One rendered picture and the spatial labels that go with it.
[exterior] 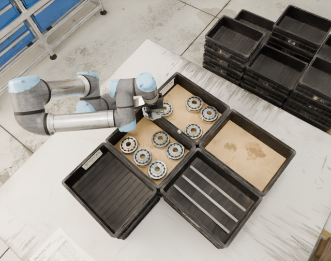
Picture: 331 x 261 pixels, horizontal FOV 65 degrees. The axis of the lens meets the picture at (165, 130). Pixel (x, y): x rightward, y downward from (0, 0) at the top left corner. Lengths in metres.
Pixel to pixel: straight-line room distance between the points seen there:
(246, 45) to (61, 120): 1.72
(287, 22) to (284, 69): 0.44
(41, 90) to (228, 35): 1.71
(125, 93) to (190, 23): 2.28
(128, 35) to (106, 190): 2.13
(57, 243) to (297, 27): 2.41
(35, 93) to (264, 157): 1.15
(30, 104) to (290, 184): 1.37
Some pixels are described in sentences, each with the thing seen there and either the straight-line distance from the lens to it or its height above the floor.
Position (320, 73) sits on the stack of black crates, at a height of 0.49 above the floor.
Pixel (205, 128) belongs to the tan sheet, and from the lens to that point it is 1.52.
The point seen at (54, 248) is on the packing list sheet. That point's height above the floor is 0.70.
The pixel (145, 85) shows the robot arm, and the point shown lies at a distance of 1.04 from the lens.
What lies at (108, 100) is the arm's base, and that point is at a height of 0.92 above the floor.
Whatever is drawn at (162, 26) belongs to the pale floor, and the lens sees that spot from 3.26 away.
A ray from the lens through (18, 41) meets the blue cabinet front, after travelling 2.98.
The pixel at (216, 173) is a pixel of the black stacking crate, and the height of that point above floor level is 0.83.
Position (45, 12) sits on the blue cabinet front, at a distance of 3.04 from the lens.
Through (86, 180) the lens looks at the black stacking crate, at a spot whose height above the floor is 0.83.
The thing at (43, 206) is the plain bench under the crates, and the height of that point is 0.70.
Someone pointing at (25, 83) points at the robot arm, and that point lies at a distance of 1.15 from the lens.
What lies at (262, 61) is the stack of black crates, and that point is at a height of 0.38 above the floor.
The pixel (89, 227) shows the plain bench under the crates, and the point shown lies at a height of 0.70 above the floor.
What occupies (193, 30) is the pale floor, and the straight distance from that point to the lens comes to 3.19.
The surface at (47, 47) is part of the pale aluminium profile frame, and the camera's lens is 3.18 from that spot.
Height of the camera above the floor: 2.19
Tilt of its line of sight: 64 degrees down
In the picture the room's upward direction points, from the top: 8 degrees counter-clockwise
